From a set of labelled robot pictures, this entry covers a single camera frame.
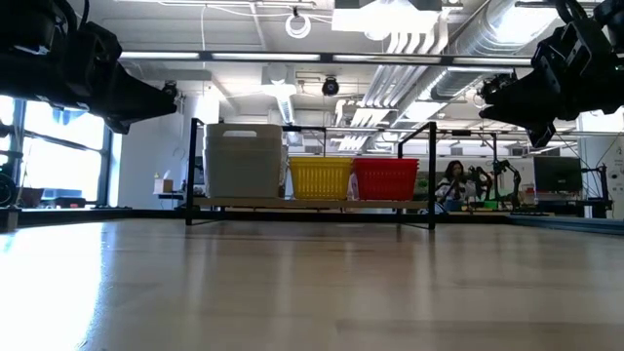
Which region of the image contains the person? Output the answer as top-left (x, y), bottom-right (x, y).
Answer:
top-left (435, 159), bottom-right (478, 212)

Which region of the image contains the black metal wooden shelf rack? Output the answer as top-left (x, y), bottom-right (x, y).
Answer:
top-left (184, 117), bottom-right (438, 231)

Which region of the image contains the silver ventilation duct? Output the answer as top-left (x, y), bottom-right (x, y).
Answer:
top-left (431, 0), bottom-right (557, 101)

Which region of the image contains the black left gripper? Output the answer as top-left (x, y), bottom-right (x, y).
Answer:
top-left (0, 21), bottom-right (177, 136)

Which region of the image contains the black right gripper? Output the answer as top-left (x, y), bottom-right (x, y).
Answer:
top-left (480, 19), bottom-right (624, 149)

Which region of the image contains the white cable coil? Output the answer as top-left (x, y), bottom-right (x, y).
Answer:
top-left (285, 12), bottom-right (312, 40)

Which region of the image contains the black computer monitor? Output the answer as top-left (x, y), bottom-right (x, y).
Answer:
top-left (532, 155), bottom-right (584, 194)

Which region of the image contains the black ceiling spotlight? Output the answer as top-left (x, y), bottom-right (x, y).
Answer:
top-left (480, 72), bottom-right (517, 97)

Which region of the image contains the red slotted plastic basket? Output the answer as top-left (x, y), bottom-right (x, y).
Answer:
top-left (353, 158), bottom-right (420, 170)
top-left (355, 167), bottom-right (418, 202)

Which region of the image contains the black metal stand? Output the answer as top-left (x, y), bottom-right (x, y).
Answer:
top-left (579, 164), bottom-right (614, 219)

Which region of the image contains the black round overhead camera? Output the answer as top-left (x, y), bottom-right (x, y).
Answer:
top-left (321, 75), bottom-right (341, 98)

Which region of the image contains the overhead light bar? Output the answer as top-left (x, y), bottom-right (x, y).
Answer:
top-left (119, 50), bottom-right (537, 68)

